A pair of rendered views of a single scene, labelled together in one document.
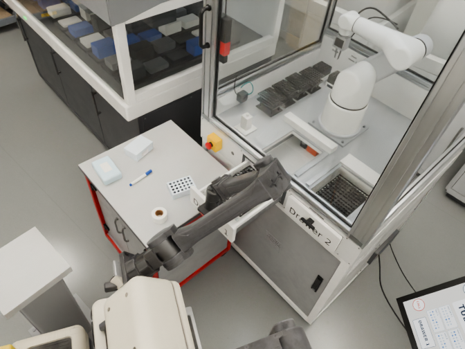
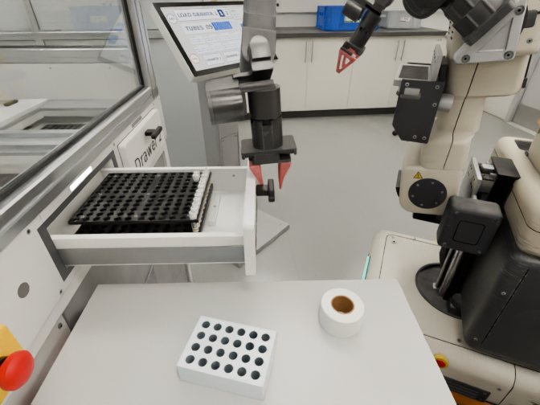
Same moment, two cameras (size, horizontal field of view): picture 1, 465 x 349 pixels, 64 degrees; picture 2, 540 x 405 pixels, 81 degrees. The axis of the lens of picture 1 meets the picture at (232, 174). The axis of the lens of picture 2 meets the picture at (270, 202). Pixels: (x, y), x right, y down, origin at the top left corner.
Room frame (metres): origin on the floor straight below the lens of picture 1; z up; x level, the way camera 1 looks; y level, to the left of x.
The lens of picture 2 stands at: (1.28, 0.47, 1.22)
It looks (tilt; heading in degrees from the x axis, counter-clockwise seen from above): 33 degrees down; 226
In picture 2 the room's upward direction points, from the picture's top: straight up
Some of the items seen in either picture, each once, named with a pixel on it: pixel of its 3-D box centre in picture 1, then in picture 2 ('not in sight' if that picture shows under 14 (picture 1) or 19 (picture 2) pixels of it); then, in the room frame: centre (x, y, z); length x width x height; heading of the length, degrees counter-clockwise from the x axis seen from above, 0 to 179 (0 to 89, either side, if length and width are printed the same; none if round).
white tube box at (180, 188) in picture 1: (181, 187); (229, 354); (1.14, 0.24, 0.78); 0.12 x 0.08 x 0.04; 123
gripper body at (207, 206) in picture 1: (212, 203); (267, 134); (0.90, 0.07, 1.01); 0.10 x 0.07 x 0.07; 140
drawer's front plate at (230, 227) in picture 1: (212, 213); (251, 203); (0.94, 0.07, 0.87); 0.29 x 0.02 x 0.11; 47
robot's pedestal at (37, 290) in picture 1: (48, 303); not in sight; (0.64, 0.82, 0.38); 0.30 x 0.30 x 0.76; 53
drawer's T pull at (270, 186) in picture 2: not in sight; (264, 190); (0.92, 0.09, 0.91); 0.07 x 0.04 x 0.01; 47
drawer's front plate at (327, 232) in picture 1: (311, 222); (145, 143); (0.95, -0.37, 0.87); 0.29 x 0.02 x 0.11; 47
